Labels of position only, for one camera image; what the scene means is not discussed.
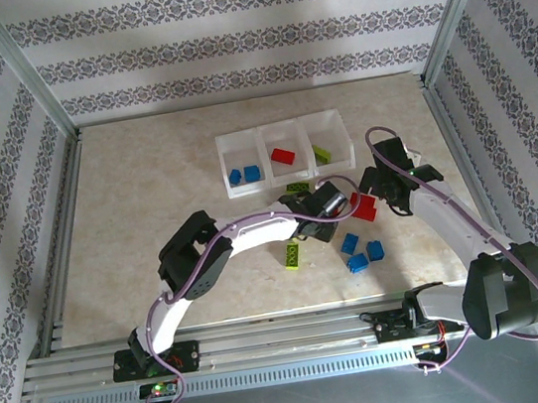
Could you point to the red lego brick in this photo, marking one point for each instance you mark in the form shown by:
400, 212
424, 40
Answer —
282, 156
365, 210
355, 198

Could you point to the green lego brick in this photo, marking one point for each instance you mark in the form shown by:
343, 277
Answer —
297, 187
322, 155
293, 256

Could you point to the blue lego brick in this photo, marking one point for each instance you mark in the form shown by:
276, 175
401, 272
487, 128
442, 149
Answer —
349, 244
252, 173
375, 250
235, 176
358, 263

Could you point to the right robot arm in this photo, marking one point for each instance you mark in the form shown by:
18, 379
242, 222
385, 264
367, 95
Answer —
493, 300

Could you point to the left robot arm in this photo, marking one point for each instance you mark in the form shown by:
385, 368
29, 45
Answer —
192, 257

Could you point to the right circuit board with LED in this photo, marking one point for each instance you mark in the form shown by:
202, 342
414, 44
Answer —
427, 348

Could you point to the circuit board with led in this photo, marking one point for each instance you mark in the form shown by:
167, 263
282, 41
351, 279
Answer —
157, 389
427, 348

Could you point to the left circuit board with LED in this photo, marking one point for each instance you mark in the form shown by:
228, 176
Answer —
157, 389

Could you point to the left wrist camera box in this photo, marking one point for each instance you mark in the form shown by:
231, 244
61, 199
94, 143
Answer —
331, 195

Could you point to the aluminium mounting rail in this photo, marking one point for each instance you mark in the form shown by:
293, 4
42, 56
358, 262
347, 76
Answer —
288, 339

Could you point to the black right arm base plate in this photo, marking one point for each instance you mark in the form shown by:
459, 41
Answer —
387, 332

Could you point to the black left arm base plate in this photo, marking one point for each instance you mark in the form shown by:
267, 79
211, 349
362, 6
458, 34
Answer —
188, 355

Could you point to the aluminium frame post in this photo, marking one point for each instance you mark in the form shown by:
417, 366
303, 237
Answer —
25, 70
456, 10

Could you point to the aluminium side rail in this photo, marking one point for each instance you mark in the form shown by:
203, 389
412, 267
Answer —
68, 199

